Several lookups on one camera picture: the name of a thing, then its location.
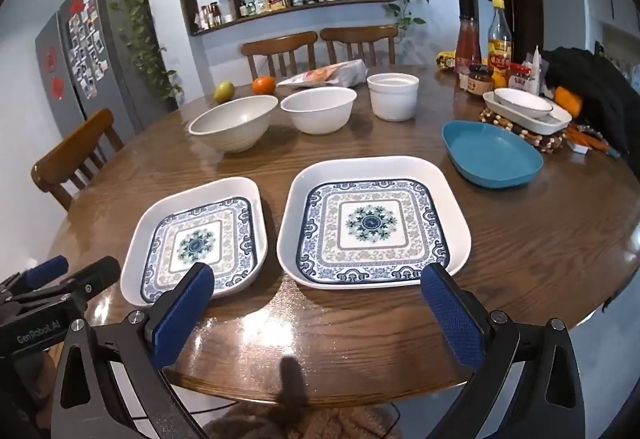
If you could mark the large grey bowl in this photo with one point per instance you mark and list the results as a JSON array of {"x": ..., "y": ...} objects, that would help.
[{"x": 235, "y": 124}]

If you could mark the large patterned square plate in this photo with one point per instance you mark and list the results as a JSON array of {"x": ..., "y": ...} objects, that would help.
[{"x": 370, "y": 219}]

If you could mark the red sauce bottle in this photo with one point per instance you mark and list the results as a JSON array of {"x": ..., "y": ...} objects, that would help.
[{"x": 468, "y": 46}]

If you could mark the white snack bag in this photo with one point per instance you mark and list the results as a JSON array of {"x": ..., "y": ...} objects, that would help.
[{"x": 330, "y": 75}]

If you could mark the grey fridge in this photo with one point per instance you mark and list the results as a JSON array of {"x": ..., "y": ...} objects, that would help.
[{"x": 120, "y": 69}]

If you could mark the group of fridge magnets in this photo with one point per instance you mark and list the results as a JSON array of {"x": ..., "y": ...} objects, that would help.
[{"x": 87, "y": 49}]

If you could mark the black jacket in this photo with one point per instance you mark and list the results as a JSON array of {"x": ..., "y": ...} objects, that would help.
[{"x": 595, "y": 84}]

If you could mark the white squeeze bottle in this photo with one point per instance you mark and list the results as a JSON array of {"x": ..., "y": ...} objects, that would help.
[{"x": 536, "y": 69}]

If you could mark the white oval dish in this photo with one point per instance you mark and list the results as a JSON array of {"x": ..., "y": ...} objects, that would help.
[{"x": 550, "y": 121}]

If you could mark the wooden chair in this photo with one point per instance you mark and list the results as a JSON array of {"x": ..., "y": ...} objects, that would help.
[
  {"x": 280, "y": 46},
  {"x": 70, "y": 154},
  {"x": 360, "y": 35}
]

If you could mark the dark wooden door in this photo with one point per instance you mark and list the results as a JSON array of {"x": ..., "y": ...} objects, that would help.
[{"x": 520, "y": 4}]

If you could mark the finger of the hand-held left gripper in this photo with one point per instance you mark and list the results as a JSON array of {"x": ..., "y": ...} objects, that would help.
[
  {"x": 47, "y": 268},
  {"x": 97, "y": 275}
]

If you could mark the wooden beaded trivet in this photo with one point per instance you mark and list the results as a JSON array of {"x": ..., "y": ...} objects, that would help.
[{"x": 515, "y": 131}]

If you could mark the yellow snack packet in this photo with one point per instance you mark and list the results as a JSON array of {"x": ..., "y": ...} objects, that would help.
[{"x": 446, "y": 61}]

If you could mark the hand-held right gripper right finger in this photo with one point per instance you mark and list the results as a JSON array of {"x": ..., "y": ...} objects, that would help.
[{"x": 450, "y": 314}]

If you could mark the green pear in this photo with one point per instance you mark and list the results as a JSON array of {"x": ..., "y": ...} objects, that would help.
[{"x": 224, "y": 92}]

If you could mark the orange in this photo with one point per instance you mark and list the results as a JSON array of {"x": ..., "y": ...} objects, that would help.
[
  {"x": 569, "y": 101},
  {"x": 264, "y": 85}
]

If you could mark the yellow-capped oil bottle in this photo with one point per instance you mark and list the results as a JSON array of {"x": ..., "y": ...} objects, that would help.
[{"x": 500, "y": 44}]

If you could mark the orange packet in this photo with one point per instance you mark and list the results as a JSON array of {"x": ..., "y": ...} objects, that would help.
[{"x": 587, "y": 139}]

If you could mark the small patterned square plate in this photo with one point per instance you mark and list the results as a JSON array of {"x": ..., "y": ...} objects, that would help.
[{"x": 200, "y": 229}]

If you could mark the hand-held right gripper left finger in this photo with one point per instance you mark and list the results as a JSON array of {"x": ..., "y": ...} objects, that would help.
[{"x": 182, "y": 319}]

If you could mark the white dark-rimmed plate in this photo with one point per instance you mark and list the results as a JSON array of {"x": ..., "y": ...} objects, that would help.
[{"x": 520, "y": 101}]

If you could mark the white ribbed ramekin bowl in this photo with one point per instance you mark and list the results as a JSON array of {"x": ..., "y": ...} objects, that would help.
[{"x": 392, "y": 101}]

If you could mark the brown sauce jar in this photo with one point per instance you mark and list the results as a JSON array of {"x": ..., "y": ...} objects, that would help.
[{"x": 480, "y": 81}]

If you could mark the blue oval plate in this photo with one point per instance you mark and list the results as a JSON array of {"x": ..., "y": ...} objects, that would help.
[{"x": 490, "y": 151}]

